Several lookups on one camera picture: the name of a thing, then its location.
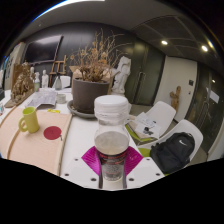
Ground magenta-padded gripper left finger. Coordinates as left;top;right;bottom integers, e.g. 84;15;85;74
59;145;102;190

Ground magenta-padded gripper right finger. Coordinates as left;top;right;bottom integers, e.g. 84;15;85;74
123;145;165;190

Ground clear white-capped drink bottle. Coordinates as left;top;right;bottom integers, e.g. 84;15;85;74
93;94;131;183

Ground black backpack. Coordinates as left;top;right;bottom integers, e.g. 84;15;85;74
149;131;196;174

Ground loose white papers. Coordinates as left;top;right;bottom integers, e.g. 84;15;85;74
128;111;162;139

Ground flat round red coaster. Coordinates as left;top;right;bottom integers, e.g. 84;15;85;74
43;125;63;141

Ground grey plant pot saucer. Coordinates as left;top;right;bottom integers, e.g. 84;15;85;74
66;99;98;120

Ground light plywood board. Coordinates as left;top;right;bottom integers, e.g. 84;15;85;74
6;109;73;177
0;105;22;158

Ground white chair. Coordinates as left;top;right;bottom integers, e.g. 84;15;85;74
51;75;72;90
138;119;204;168
126;100;177;144

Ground dried plant in grey pot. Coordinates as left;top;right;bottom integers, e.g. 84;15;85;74
68;29;124;114

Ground small grey bowl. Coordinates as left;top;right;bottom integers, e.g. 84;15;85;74
55;93;68;104

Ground yellow-green mug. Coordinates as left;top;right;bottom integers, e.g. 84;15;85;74
18;106;40;134

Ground folded newspaper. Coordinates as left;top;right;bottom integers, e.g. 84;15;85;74
26;89;58;109

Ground tall white plaster statue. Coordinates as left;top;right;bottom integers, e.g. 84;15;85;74
111;55;132;95

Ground small white plaster statue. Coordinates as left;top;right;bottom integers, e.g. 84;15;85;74
40;69;50;89

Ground wooden easel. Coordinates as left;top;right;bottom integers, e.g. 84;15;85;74
48;54;68;88

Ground brown carved sculpture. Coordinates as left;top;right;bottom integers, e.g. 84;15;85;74
3;60;36;108

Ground white cabinet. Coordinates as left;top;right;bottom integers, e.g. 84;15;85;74
3;41;26;91

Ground wooden wall figure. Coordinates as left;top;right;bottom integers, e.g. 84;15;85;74
169;85;183;111

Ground black wall screen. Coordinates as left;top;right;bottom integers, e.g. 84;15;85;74
23;34;64;66

